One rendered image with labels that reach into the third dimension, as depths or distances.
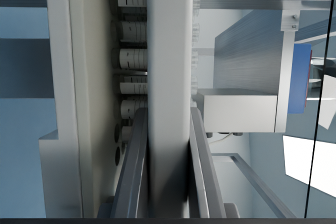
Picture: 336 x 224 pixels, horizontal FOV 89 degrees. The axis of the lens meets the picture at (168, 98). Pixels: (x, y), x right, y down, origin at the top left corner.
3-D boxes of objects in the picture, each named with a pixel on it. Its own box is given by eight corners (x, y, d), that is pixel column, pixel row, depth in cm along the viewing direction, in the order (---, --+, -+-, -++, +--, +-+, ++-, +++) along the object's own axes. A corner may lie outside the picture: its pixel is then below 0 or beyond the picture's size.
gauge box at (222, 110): (202, 133, 47) (274, 133, 47) (203, 95, 45) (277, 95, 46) (190, 114, 69) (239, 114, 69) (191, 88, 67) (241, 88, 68)
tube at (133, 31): (88, 23, 12) (196, 25, 12) (89, 43, 12) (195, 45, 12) (79, 17, 11) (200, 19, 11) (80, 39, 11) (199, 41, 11)
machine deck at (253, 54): (271, 132, 47) (285, 132, 47) (284, -16, 42) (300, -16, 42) (210, 99, 109) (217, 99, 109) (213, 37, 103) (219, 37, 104)
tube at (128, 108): (92, 98, 13) (194, 99, 13) (93, 116, 13) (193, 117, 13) (84, 101, 11) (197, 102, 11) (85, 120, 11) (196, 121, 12)
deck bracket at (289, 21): (281, 30, 43) (299, 30, 43) (283, 9, 42) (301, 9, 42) (279, 31, 44) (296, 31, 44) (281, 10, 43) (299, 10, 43)
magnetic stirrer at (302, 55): (279, 118, 50) (309, 118, 50) (286, 42, 47) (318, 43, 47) (246, 106, 70) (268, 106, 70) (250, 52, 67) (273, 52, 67)
